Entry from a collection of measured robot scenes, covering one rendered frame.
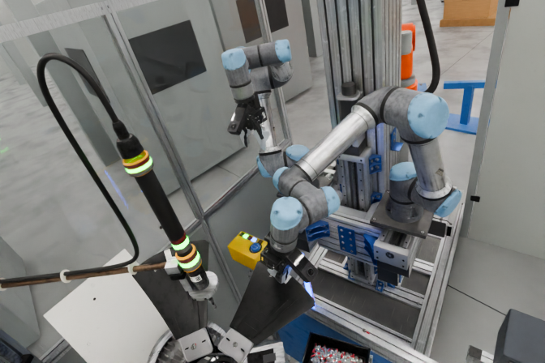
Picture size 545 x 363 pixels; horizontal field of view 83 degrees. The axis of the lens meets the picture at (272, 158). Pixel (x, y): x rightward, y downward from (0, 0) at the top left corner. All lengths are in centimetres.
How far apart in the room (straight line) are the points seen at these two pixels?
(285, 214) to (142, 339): 64
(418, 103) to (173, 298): 84
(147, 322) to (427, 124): 102
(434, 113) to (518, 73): 122
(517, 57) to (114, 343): 213
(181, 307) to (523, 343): 81
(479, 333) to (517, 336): 144
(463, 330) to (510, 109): 132
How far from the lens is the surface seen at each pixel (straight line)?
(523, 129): 225
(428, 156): 105
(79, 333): 115
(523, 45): 207
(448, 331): 236
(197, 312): 93
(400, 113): 93
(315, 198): 80
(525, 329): 97
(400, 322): 210
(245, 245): 136
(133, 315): 115
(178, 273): 74
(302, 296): 105
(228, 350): 101
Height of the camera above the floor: 204
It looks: 32 degrees down
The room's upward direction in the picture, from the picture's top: 14 degrees counter-clockwise
